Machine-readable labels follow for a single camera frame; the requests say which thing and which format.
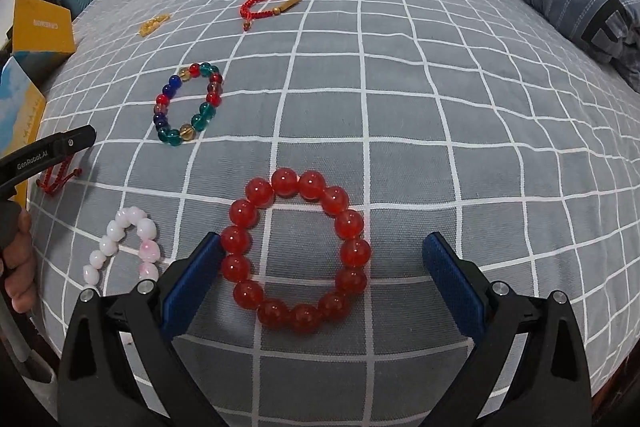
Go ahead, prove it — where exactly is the plain red cord bracelet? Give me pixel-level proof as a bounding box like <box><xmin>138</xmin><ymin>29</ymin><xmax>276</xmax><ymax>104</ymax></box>
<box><xmin>36</xmin><ymin>156</ymin><xmax>82</xmax><ymax>196</ymax></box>

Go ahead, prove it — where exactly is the pink white bead bracelet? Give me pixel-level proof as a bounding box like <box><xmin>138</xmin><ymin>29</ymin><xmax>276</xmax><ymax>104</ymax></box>
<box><xmin>83</xmin><ymin>207</ymin><xmax>162</xmax><ymax>294</ymax></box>

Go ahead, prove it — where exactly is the multicolour glass bead bracelet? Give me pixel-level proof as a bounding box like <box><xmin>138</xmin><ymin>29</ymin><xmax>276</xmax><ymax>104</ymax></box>
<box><xmin>152</xmin><ymin>63</ymin><xmax>224</xmax><ymax>148</ymax></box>

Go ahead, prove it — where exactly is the blue yellow cardboard box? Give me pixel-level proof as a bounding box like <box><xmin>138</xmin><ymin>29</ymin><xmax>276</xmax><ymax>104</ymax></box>
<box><xmin>0</xmin><ymin>0</ymin><xmax>77</xmax><ymax>208</ymax></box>

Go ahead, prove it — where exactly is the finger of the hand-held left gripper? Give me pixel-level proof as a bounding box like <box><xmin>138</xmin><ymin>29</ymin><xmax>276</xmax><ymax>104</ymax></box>
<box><xmin>47</xmin><ymin>124</ymin><xmax>97</xmax><ymax>158</ymax></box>

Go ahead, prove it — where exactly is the grey checked bed sheet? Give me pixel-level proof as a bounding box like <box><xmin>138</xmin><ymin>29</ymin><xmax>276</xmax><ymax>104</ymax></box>
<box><xmin>25</xmin><ymin>0</ymin><xmax>640</xmax><ymax>427</ymax></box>

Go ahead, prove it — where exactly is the person's left hand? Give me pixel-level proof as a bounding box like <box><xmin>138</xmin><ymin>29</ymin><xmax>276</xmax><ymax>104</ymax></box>
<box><xmin>0</xmin><ymin>211</ymin><xmax>39</xmax><ymax>314</ymax></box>

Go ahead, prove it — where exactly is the amber bead bracelet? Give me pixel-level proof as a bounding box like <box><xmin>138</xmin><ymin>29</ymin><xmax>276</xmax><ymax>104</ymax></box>
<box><xmin>138</xmin><ymin>13</ymin><xmax>171</xmax><ymax>38</ymax></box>

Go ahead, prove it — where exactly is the red bead bracelet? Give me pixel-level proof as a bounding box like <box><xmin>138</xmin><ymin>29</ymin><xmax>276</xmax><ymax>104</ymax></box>
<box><xmin>220</xmin><ymin>168</ymin><xmax>372</xmax><ymax>335</ymax></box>
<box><xmin>240</xmin><ymin>0</ymin><xmax>303</xmax><ymax>32</ymax></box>

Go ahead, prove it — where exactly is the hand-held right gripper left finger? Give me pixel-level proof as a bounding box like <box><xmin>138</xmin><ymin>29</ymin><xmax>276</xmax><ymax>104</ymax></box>
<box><xmin>59</xmin><ymin>232</ymin><xmax>226</xmax><ymax>427</ymax></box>

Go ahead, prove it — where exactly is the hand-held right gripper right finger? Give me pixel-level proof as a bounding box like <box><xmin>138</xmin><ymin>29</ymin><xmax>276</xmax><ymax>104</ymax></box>
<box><xmin>421</xmin><ymin>232</ymin><xmax>593</xmax><ymax>427</ymax></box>

